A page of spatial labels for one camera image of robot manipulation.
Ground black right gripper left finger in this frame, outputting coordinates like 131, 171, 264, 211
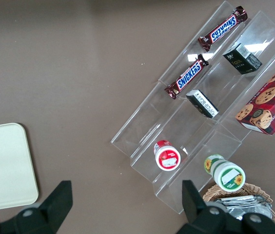
0, 180, 73, 234

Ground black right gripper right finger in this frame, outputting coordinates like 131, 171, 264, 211
176, 180, 244, 234

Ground small wicker basket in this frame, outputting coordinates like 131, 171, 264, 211
202, 183, 275, 230

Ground beige rectangular tray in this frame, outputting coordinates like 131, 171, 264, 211
0, 122, 39, 212

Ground silver foil packs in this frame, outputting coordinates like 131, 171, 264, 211
213, 194, 274, 221

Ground green lid sunflower jar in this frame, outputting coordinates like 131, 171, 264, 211
203, 154, 246, 192

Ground red lid jar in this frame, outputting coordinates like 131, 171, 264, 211
153, 139, 181, 171

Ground clear acrylic stepped shelf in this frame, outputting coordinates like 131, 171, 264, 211
110, 0, 275, 215

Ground small black box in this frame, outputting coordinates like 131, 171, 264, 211
185, 89, 220, 119
222, 43, 263, 75

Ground red tartan cookie box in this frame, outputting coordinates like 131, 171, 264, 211
235, 53, 275, 136

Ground Snickers chocolate bar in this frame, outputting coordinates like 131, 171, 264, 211
164, 54, 210, 100
197, 6, 249, 52

